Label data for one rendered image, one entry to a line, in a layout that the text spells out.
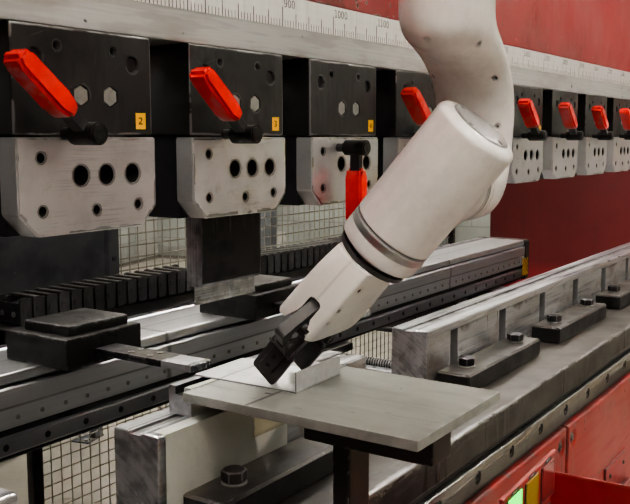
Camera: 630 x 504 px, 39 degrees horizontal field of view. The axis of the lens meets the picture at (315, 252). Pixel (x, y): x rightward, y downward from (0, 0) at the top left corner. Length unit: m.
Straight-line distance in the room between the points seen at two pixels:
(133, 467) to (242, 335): 0.52
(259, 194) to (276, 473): 0.29
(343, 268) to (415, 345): 0.52
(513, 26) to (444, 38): 0.75
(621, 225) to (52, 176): 2.44
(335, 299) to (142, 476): 0.25
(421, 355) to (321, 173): 0.41
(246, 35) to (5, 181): 0.32
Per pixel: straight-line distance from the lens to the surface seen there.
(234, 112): 0.85
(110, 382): 1.20
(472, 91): 0.90
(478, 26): 0.83
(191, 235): 0.93
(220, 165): 0.89
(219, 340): 1.35
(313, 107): 1.03
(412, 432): 0.80
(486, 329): 1.55
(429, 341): 1.35
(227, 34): 0.91
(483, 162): 0.80
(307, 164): 1.02
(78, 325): 1.10
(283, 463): 1.00
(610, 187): 3.01
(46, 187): 0.74
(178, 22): 0.86
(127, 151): 0.80
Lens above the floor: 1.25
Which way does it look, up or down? 7 degrees down
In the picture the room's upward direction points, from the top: straight up
